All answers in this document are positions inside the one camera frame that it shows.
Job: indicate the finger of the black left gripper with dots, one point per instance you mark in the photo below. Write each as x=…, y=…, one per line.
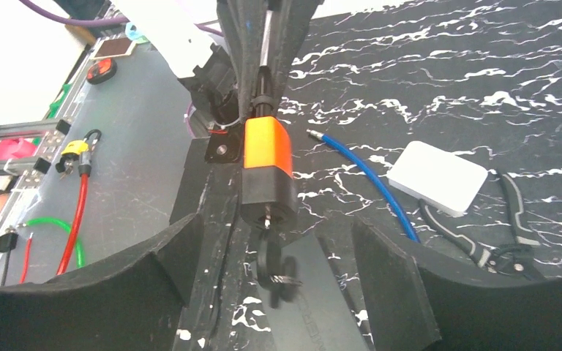
x=242, y=23
x=290, y=23

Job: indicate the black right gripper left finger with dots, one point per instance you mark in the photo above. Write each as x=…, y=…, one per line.
x=131, y=300

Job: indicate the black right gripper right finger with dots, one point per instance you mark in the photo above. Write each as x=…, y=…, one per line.
x=419, y=299

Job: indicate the black padlock keys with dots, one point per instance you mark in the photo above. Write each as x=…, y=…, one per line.
x=275, y=273

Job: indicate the orange black padlock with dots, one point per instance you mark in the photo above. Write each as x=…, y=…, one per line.
x=268, y=191

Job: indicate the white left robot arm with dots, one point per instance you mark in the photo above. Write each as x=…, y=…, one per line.
x=233, y=82

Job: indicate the black flat box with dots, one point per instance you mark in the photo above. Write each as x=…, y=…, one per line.
x=318, y=317

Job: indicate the black grey pliers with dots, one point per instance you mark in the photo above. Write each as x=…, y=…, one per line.
x=506, y=251

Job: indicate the white rectangular box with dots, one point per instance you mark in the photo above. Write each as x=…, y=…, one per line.
x=442, y=179

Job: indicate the red black round button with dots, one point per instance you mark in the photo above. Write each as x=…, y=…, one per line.
x=101, y=71

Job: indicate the aluminium frame rail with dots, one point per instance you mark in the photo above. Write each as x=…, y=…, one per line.
x=35, y=222

